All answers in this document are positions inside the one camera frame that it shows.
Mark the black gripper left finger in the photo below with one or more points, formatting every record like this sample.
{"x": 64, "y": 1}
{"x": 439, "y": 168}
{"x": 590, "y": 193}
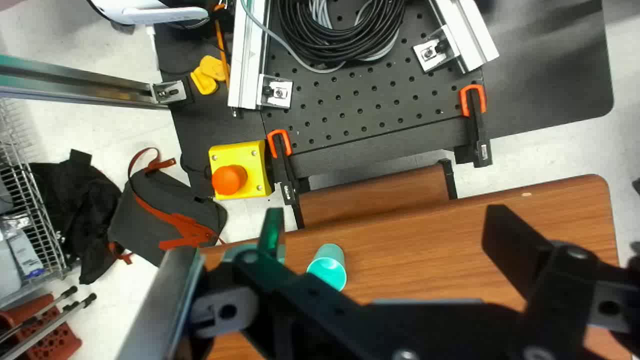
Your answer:
{"x": 281, "y": 321}

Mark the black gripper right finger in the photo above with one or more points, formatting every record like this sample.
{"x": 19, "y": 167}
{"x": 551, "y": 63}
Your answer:
{"x": 572, "y": 292}

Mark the teal plastic cup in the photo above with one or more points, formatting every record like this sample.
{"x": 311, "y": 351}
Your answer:
{"x": 328, "y": 266}

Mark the green clamp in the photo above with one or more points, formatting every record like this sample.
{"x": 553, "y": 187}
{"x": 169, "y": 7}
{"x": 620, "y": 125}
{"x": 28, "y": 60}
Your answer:
{"x": 273, "y": 230}

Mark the grey metal table beam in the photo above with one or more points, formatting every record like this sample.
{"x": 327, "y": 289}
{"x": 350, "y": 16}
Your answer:
{"x": 161, "y": 307}

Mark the grey orange bag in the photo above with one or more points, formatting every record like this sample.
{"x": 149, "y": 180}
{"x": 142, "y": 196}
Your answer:
{"x": 162, "y": 213}

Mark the yellow emergency stop box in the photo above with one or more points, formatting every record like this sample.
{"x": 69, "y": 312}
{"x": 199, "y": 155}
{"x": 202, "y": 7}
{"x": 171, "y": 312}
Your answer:
{"x": 251, "y": 161}

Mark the red perforated bricks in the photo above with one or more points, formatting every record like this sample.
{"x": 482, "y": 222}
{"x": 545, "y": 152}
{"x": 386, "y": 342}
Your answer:
{"x": 46, "y": 340}

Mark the black perforated board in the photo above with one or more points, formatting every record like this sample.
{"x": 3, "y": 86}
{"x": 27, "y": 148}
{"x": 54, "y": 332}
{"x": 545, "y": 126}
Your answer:
{"x": 546, "y": 60}

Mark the black cloth bag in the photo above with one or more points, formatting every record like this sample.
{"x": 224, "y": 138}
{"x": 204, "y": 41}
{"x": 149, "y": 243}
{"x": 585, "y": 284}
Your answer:
{"x": 72, "y": 207}

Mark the black perforated breadboard plate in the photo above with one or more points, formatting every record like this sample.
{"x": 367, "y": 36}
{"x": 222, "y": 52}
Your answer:
{"x": 372, "y": 100}

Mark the yellow plastic piece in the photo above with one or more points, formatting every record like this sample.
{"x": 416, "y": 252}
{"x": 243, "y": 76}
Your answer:
{"x": 210, "y": 72}

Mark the long aluminium extrusion beam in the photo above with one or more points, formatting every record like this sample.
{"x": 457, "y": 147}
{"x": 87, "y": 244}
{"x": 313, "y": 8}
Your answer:
{"x": 72, "y": 80}

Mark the white chair base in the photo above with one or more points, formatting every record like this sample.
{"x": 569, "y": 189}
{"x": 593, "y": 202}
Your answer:
{"x": 152, "y": 12}

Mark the aluminium rail with bracket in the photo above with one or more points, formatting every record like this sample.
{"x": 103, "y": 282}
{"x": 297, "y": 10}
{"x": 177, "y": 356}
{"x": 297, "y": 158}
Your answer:
{"x": 466, "y": 33}
{"x": 247, "y": 52}

